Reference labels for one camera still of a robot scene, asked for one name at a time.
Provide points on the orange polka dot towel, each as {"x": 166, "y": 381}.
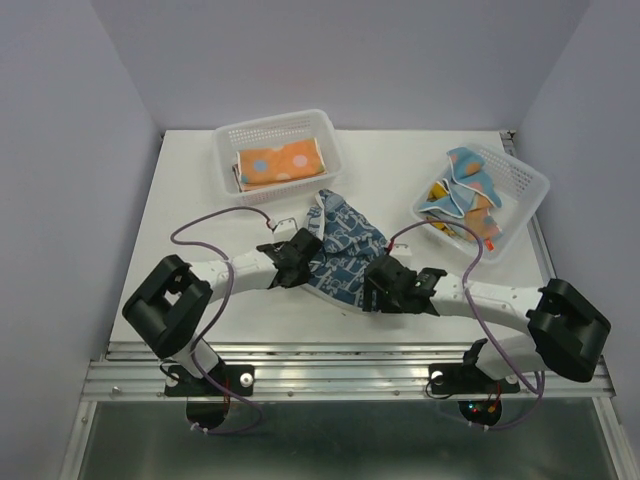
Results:
{"x": 270, "y": 166}

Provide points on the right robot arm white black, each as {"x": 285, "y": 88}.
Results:
{"x": 557, "y": 328}

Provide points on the white perforated basket left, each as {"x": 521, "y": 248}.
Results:
{"x": 273, "y": 131}

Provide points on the yellow patterned towel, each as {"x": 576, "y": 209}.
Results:
{"x": 467, "y": 204}

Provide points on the white perforated basket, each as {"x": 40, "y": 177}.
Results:
{"x": 273, "y": 131}
{"x": 520, "y": 188}

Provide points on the red bear towel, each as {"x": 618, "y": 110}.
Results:
{"x": 237, "y": 177}

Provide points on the white perforated basket right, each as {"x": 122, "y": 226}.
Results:
{"x": 520, "y": 188}

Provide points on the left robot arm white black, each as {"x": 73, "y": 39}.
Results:
{"x": 167, "y": 307}

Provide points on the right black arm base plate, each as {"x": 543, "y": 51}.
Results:
{"x": 448, "y": 379}

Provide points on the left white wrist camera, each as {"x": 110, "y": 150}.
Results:
{"x": 283, "y": 230}

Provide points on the light blue orange towel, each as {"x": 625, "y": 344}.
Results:
{"x": 465, "y": 166}

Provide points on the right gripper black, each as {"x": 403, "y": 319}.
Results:
{"x": 380, "y": 300}

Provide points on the aluminium rail frame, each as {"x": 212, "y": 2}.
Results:
{"x": 321, "y": 371}

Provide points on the blue white patterned towel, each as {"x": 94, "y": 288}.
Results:
{"x": 349, "y": 243}

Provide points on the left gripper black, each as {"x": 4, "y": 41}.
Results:
{"x": 302, "y": 278}

